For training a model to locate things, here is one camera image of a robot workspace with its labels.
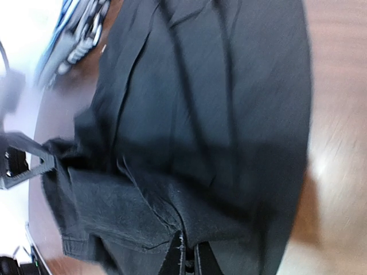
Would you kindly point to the black long sleeve shirt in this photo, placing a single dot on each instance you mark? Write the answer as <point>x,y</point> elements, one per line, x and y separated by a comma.
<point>198,129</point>

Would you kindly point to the light blue folded shirt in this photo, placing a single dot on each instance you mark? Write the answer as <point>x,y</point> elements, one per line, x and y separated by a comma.
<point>67,10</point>

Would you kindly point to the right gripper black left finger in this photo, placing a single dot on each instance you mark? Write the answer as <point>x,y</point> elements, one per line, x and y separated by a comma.
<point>175,260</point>

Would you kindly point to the black white patterned folded shirt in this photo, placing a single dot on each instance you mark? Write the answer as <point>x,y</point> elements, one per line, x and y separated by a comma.
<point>83,32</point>

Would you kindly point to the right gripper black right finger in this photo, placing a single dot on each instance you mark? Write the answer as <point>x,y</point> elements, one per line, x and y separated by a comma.
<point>205,262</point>

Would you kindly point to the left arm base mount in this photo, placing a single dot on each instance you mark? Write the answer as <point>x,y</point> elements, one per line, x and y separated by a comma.
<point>10,265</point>

